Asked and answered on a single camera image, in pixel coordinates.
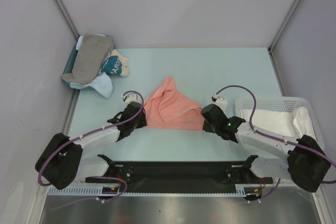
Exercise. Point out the teal plastic tray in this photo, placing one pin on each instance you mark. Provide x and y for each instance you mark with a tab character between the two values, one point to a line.
71	58

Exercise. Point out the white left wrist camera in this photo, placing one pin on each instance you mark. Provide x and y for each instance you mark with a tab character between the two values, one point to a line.
130	97

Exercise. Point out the pink towel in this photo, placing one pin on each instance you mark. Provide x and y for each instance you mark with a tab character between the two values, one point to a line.
168	109

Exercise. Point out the white slotted cable duct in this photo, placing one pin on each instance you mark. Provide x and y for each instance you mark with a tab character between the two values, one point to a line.
108	191

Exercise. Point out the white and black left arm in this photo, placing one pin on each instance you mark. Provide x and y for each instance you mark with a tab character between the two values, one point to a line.
64	161

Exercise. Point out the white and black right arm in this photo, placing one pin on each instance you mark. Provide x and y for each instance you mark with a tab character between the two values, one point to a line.
300	160

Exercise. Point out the white towel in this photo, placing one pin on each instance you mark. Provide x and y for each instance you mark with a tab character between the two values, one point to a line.
293	124

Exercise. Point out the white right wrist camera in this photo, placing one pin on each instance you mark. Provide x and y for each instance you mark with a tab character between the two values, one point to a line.
221	102

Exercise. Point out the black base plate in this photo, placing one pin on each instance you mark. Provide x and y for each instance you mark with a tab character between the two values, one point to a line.
186	175

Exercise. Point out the teal and beige towel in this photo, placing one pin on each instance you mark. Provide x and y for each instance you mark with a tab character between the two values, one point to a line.
115	63

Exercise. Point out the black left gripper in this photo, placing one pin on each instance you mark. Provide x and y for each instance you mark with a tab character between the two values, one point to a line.
142	122

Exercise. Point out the grey towel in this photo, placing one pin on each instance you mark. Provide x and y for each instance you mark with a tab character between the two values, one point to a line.
92	52

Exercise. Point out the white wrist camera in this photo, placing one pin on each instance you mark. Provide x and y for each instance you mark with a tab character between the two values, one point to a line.
221	102
130	97

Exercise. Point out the light blue towel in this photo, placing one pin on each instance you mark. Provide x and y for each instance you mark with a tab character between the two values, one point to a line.
103	85

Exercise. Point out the white perforated plastic basket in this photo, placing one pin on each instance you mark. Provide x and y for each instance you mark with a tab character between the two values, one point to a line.
244	106

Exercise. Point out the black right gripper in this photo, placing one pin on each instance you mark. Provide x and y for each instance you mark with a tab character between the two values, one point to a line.
207	123

